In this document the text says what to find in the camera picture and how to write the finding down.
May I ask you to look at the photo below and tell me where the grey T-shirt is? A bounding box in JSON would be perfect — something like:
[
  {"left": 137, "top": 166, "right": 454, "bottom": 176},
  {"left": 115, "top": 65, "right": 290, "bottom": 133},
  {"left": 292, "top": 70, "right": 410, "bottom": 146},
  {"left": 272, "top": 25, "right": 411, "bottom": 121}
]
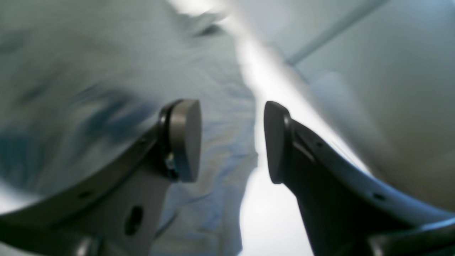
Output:
[{"left": 1, "top": 0, "right": 257, "bottom": 256}]

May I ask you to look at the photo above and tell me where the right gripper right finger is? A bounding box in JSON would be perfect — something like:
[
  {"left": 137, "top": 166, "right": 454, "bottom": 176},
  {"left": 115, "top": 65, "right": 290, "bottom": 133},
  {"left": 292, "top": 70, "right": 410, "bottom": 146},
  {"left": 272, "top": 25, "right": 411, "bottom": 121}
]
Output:
[{"left": 264, "top": 101, "right": 455, "bottom": 256}]

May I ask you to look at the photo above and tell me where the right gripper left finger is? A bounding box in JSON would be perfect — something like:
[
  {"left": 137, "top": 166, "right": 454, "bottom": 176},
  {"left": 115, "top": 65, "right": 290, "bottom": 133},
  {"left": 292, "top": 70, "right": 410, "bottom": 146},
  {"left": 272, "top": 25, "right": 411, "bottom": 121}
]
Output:
[{"left": 1, "top": 99, "right": 203, "bottom": 256}]

